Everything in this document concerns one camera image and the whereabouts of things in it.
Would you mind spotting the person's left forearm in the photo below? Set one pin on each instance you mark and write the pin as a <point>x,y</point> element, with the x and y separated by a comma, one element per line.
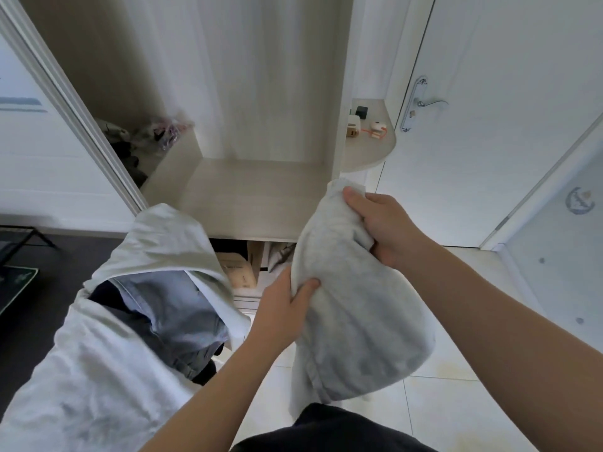
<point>212,400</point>

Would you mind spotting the person's left thumb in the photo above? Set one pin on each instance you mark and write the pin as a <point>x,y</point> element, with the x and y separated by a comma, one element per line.
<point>307,288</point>

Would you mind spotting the person's right thumb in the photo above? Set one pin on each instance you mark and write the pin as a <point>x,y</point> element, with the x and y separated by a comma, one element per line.
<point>354,195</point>

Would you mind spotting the person's left hand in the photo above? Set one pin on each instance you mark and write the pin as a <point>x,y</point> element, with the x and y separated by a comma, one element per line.
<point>275,317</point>

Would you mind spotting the brown cardboard box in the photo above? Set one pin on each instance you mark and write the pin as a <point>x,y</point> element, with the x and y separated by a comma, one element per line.
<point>238,272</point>

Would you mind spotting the person's black clothing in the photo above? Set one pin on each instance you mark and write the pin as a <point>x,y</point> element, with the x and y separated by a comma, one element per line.
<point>325,430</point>

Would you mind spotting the narrow cardboard box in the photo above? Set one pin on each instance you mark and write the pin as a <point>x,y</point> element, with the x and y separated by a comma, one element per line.
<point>256,258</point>

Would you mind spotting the crumpled white bag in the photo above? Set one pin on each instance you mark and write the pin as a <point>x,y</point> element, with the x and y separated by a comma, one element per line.
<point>281,257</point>

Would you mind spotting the frosted glass door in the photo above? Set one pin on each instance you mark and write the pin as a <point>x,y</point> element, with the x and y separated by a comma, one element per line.
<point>551,258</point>

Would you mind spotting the small black box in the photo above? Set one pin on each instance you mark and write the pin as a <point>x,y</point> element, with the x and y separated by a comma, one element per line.
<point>362,112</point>

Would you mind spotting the pile of dark items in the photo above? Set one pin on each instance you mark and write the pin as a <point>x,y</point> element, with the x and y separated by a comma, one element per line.
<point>125,150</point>

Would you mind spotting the white and orange gadget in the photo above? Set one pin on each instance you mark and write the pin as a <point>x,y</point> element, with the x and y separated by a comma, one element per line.
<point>378,130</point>

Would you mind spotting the white wooden wardrobe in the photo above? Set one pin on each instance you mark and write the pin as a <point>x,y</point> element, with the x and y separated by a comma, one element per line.
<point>254,112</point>

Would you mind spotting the blue-grey garment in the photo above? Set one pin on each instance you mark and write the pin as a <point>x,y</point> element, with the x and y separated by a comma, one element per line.
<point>179,310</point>

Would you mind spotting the person's right hand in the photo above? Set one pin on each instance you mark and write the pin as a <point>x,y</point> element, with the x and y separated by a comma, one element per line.
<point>388,228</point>

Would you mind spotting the white sliding wardrobe door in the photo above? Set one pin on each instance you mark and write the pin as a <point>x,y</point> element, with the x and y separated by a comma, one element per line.
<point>42,150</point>

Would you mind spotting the white cloth laundry bag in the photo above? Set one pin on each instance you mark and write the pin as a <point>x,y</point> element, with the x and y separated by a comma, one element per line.
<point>94,371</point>

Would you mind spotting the white room door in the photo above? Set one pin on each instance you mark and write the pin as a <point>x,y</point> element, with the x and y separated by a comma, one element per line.
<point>494,112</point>

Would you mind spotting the person's right forearm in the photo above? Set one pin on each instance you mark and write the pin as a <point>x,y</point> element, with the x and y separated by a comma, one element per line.
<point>509,353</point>

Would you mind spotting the black frame glass table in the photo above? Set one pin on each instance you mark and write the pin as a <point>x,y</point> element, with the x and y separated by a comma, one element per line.
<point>16,282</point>

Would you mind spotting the clear plastic bag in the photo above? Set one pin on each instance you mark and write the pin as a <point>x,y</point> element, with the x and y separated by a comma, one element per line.
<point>162,131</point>

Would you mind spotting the dark navy garment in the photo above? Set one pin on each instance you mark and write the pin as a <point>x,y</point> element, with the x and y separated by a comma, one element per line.
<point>110,298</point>

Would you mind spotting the moon sticker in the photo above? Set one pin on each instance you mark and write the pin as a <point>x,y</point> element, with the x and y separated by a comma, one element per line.
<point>579,201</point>

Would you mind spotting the light grey garment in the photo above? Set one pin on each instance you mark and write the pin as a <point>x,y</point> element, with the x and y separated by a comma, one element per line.
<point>358,320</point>

